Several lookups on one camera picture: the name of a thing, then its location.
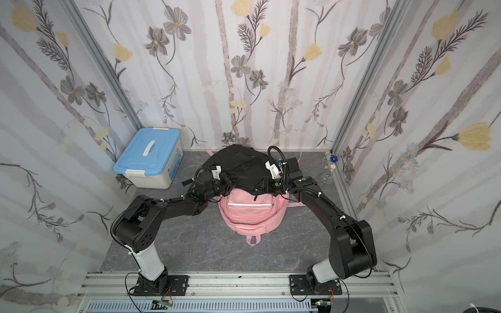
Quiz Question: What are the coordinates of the aluminium front rail frame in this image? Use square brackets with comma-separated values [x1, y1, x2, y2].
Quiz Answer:
[70, 272, 405, 312]

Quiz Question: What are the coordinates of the pink school backpack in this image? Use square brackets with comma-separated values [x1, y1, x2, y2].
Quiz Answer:
[213, 189, 303, 246]

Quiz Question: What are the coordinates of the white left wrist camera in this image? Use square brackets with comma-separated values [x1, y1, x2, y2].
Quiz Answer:
[211, 165, 222, 180]

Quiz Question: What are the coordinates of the black fabric backpack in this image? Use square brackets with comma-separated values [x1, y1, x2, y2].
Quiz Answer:
[182, 145, 288, 200]

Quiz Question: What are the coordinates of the white slotted cable duct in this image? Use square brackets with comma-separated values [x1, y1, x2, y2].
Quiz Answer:
[83, 299, 318, 312]

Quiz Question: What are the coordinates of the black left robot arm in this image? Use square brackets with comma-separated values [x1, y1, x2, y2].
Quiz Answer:
[110, 168, 239, 285]

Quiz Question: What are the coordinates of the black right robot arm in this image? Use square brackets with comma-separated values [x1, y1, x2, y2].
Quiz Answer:
[267, 146, 378, 286]

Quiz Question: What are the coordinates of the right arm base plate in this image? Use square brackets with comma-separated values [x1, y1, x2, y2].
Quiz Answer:
[288, 273, 343, 296]

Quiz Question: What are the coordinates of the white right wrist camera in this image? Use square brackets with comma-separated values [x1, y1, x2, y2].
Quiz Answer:
[265, 161, 281, 179]

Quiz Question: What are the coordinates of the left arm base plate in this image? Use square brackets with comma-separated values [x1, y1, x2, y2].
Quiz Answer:
[132, 275, 189, 296]

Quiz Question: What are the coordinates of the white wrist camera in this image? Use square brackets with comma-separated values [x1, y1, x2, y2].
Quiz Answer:
[211, 165, 222, 180]
[265, 161, 281, 179]

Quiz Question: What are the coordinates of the clear glass flask blue cap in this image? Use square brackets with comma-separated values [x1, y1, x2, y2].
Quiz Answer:
[321, 151, 338, 184]

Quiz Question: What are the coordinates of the blue lidded storage box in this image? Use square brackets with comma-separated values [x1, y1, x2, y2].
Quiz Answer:
[114, 128, 183, 189]

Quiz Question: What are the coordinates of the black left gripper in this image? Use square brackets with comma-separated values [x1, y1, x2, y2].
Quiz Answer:
[203, 173, 240, 202]

